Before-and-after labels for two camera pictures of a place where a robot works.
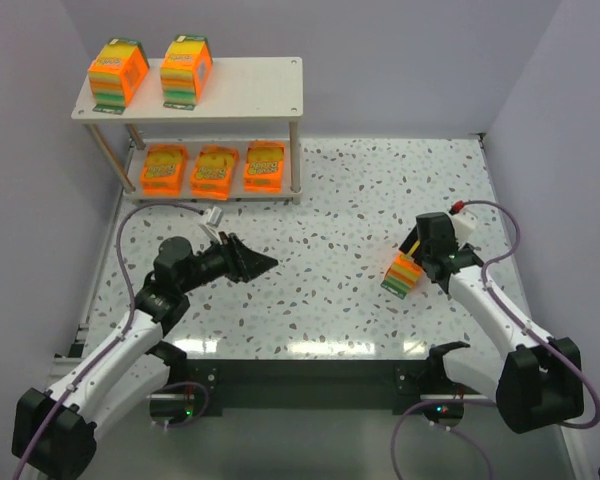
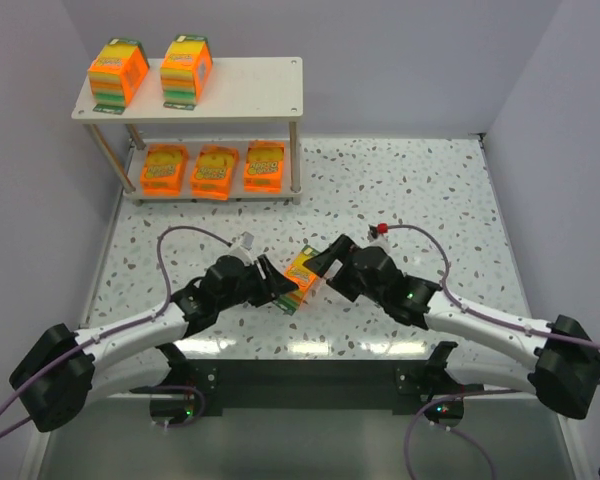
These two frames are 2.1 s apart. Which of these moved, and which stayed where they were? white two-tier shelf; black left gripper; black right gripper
Moved: black left gripper; black right gripper
Stayed: white two-tier shelf
